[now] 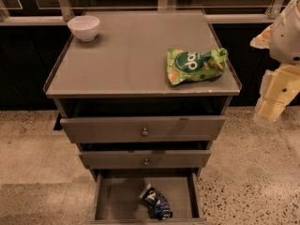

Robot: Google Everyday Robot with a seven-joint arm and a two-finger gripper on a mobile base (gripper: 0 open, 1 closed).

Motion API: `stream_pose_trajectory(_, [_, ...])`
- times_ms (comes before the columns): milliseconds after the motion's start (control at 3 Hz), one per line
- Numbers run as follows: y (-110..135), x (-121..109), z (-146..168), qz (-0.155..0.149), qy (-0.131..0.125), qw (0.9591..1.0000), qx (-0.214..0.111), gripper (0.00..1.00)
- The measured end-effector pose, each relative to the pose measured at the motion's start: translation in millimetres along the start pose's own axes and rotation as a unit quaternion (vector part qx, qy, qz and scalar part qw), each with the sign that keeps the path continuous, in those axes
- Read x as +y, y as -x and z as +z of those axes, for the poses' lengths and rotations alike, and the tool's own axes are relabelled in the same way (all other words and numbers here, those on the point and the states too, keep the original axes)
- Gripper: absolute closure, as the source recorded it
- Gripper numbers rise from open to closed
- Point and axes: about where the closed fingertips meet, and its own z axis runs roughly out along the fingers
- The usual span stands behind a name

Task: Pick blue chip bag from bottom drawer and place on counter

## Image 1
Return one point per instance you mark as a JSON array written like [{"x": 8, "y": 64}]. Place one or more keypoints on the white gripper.
[{"x": 287, "y": 37}]

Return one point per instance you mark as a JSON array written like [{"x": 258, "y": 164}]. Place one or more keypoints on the blue chip bag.
[{"x": 159, "y": 205}]

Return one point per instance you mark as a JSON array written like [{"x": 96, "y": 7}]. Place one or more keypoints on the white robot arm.
[{"x": 285, "y": 40}]

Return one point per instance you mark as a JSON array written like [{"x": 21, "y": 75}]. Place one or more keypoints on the green chip bag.
[{"x": 185, "y": 66}]

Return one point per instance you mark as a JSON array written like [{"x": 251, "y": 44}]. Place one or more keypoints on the middle grey drawer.
[{"x": 134, "y": 159}]

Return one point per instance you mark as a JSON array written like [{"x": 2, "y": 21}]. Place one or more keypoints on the grey drawer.
[
  {"x": 118, "y": 202},
  {"x": 134, "y": 159},
  {"x": 129, "y": 129}
]

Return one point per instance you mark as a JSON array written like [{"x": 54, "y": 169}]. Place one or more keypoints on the brass top drawer knob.
[{"x": 145, "y": 132}]

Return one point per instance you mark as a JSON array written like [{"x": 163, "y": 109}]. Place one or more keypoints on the brass drawer knob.
[
  {"x": 145, "y": 132},
  {"x": 146, "y": 162}
]

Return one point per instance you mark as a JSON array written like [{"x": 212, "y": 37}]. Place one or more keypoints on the brass middle drawer knob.
[{"x": 146, "y": 162}]

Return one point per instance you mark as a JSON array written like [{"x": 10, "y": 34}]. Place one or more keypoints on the top grey drawer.
[{"x": 129, "y": 129}]

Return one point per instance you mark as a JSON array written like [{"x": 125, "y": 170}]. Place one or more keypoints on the bottom grey drawer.
[{"x": 118, "y": 202}]

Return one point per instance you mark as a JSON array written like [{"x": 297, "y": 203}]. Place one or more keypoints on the white ceramic bowl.
[{"x": 84, "y": 28}]

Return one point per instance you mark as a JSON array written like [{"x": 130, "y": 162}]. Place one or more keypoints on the metal railing frame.
[{"x": 58, "y": 12}]

